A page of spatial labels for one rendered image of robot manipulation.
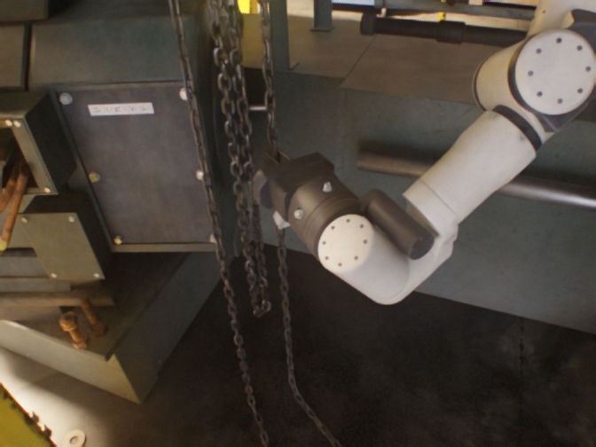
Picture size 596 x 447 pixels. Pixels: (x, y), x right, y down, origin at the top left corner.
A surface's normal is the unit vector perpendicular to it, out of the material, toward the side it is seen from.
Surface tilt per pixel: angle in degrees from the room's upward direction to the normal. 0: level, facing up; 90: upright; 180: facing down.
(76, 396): 0
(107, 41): 45
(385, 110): 90
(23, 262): 62
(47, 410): 0
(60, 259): 90
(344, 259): 37
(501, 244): 90
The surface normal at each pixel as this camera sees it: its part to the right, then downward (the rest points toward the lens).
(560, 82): -0.04, 0.18
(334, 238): -0.55, -0.41
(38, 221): -0.01, 0.65
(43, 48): -0.04, -0.08
